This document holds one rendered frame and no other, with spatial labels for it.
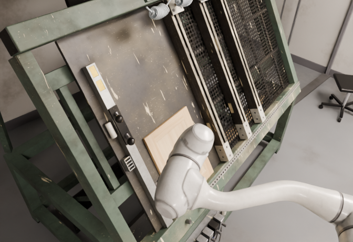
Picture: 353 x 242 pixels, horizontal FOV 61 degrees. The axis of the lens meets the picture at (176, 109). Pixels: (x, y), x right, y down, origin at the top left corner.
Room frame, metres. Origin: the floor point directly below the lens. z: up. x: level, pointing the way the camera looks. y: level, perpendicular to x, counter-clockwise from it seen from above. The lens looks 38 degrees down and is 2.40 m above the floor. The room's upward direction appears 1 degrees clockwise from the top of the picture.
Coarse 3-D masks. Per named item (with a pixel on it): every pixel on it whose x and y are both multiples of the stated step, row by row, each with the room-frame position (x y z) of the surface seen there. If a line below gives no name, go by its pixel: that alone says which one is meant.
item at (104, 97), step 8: (88, 72) 1.18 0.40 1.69; (88, 80) 1.18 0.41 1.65; (96, 80) 1.17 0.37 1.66; (96, 88) 1.15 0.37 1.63; (96, 96) 1.16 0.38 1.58; (104, 96) 1.15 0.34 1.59; (104, 104) 1.13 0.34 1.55; (112, 104) 1.15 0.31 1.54; (112, 120) 1.10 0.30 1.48; (120, 136) 1.08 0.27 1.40; (128, 152) 1.05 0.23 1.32; (136, 152) 1.07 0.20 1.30; (136, 160) 1.04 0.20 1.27; (136, 168) 1.02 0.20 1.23; (144, 168) 1.04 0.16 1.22; (144, 176) 1.01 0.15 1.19; (144, 184) 0.99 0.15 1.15; (152, 184) 1.01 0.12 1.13; (152, 192) 0.98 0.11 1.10; (152, 200) 0.96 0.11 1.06; (160, 216) 0.93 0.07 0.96; (168, 224) 0.91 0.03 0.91
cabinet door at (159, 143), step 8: (176, 112) 1.39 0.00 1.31; (184, 112) 1.42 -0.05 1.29; (168, 120) 1.32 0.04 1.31; (176, 120) 1.35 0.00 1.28; (184, 120) 1.39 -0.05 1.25; (160, 128) 1.25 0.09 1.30; (168, 128) 1.29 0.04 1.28; (176, 128) 1.32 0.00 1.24; (184, 128) 1.36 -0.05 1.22; (152, 136) 1.19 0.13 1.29; (160, 136) 1.22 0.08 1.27; (168, 136) 1.26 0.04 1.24; (176, 136) 1.29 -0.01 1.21; (152, 144) 1.16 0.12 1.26; (160, 144) 1.20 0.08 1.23; (168, 144) 1.23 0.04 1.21; (152, 152) 1.14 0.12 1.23; (160, 152) 1.16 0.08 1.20; (168, 152) 1.20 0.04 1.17; (160, 160) 1.14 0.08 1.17; (208, 160) 1.33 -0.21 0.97; (160, 168) 1.11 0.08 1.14; (208, 168) 1.30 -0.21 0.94; (208, 176) 1.26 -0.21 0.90
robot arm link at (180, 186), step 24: (168, 168) 0.58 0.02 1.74; (192, 168) 0.59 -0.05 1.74; (168, 192) 0.51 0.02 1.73; (192, 192) 0.52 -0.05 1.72; (216, 192) 0.54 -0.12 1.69; (240, 192) 0.55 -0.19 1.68; (264, 192) 0.56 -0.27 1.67; (288, 192) 0.57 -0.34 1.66; (312, 192) 0.57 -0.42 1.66; (336, 192) 0.58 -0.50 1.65; (168, 216) 0.48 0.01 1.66; (336, 216) 0.52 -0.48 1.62
